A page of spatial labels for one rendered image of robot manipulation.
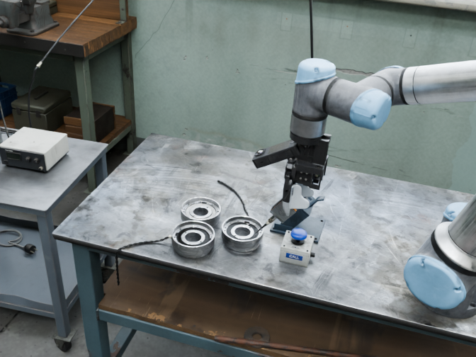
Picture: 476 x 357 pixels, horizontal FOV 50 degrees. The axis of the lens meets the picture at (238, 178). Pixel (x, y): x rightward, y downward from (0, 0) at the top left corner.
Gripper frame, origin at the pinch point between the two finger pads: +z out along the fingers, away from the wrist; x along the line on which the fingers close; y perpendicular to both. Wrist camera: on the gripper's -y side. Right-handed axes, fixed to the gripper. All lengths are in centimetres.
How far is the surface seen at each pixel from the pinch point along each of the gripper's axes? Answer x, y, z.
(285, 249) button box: -4.2, 1.9, 9.2
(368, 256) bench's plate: 6.3, 21.0, 13.2
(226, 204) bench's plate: 13.3, -19.2, 13.2
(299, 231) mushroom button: -0.8, 3.9, 5.7
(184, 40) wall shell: 156, -95, 16
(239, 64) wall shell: 158, -63, 25
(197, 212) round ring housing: 4.9, -24.3, 11.8
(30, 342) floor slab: 6, -92, 93
